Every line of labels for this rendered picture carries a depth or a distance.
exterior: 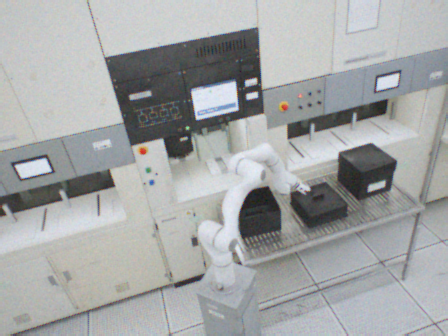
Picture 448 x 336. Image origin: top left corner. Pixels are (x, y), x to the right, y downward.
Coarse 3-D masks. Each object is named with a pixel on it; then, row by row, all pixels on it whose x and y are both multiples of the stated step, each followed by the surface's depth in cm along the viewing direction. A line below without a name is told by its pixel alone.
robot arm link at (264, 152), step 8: (264, 144) 201; (240, 152) 200; (248, 152) 200; (256, 152) 199; (264, 152) 199; (272, 152) 203; (232, 160) 198; (240, 160) 196; (256, 160) 202; (264, 160) 203; (272, 160) 207; (232, 168) 198
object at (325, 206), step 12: (300, 192) 260; (324, 192) 257; (336, 192) 256; (300, 204) 250; (312, 204) 248; (324, 204) 247; (336, 204) 246; (300, 216) 254; (312, 216) 240; (324, 216) 243; (336, 216) 247
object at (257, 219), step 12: (252, 192) 259; (264, 192) 261; (252, 204) 265; (264, 204) 267; (276, 204) 245; (240, 216) 261; (252, 216) 235; (264, 216) 236; (276, 216) 239; (240, 228) 240; (252, 228) 240; (264, 228) 242; (276, 228) 245
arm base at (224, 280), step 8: (232, 264) 207; (216, 272) 207; (224, 272) 205; (232, 272) 209; (216, 280) 212; (224, 280) 209; (232, 280) 212; (240, 280) 216; (216, 288) 213; (224, 288) 212; (232, 288) 212
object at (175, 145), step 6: (168, 138) 293; (174, 138) 295; (180, 138) 296; (186, 138) 298; (168, 144) 296; (174, 144) 298; (180, 144) 299; (186, 144) 301; (192, 144) 303; (168, 150) 299; (174, 150) 300; (180, 150) 302; (186, 150) 304; (192, 150) 305; (174, 156) 310
